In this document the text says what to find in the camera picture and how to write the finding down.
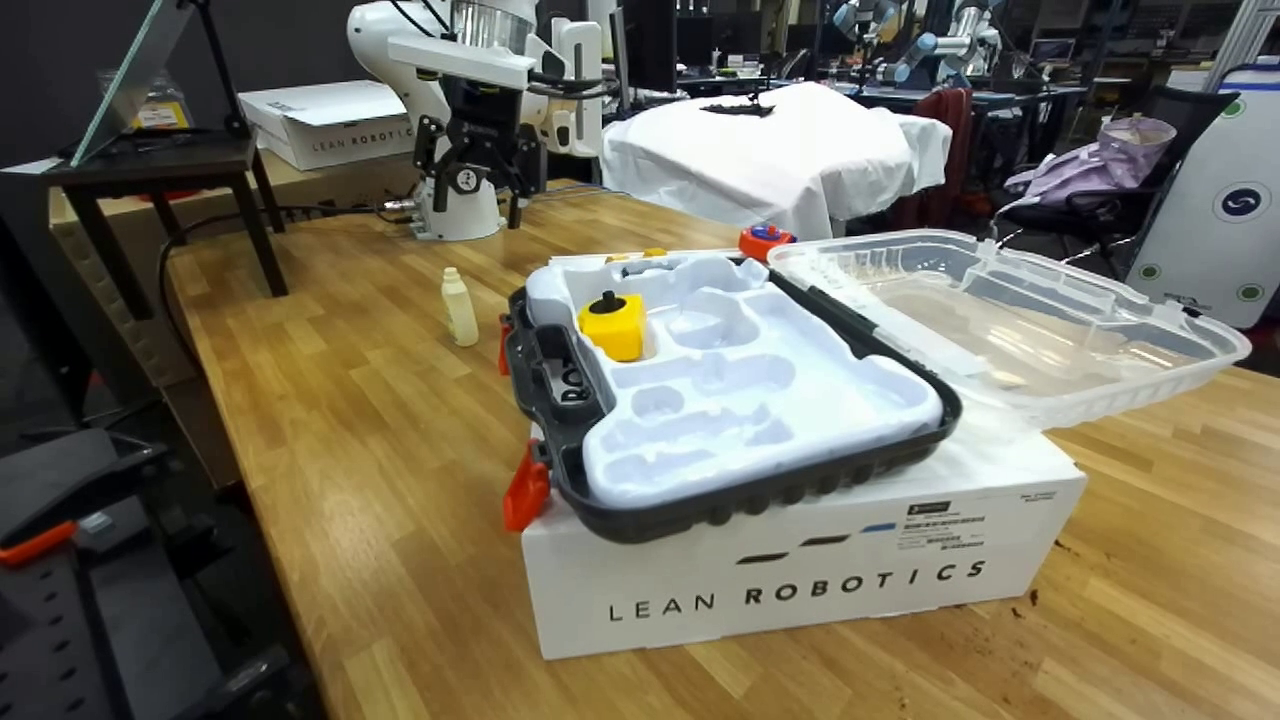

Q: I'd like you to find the white Lean Robotics cardboard box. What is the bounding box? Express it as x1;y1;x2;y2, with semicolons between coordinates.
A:
518;397;1091;662

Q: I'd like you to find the white machine with round logo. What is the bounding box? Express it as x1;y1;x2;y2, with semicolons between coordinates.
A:
1125;60;1280;330

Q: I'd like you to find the yellow toy part black knob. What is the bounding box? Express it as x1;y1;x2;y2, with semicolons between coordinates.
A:
573;287;653;362

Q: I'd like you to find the dark red chair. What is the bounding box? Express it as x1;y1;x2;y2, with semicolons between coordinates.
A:
915;81;983;230

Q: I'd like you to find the black perforated breadboard plate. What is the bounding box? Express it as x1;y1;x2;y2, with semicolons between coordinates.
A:
0;424;333;720

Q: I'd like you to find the red handled tool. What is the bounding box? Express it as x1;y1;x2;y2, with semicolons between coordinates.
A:
0;517;85;571

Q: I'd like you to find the cream plastic bottle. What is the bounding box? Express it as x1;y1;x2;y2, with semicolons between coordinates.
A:
438;263;484;351

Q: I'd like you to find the clear plastic case lid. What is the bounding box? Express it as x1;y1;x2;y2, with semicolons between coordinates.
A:
768;223;1256;432

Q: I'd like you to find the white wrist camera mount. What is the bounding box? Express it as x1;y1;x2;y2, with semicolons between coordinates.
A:
396;34;573;97

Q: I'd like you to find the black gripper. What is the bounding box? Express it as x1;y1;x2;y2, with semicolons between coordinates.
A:
417;77;554;230

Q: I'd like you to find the flat white box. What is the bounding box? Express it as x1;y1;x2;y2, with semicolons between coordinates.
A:
236;77;419;176

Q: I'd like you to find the black case with white insert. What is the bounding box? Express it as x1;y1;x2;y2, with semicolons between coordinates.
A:
501;246;967;543

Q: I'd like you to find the black side table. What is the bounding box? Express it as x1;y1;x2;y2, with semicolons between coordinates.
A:
0;130;293;325

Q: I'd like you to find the red plastic cap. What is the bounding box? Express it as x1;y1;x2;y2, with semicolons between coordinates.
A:
738;218;801;263

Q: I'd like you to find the purple cloth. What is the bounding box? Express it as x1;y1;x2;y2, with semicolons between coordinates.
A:
999;109;1185;212

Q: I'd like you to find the white cloth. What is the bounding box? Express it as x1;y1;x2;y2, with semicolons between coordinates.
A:
596;81;956;242

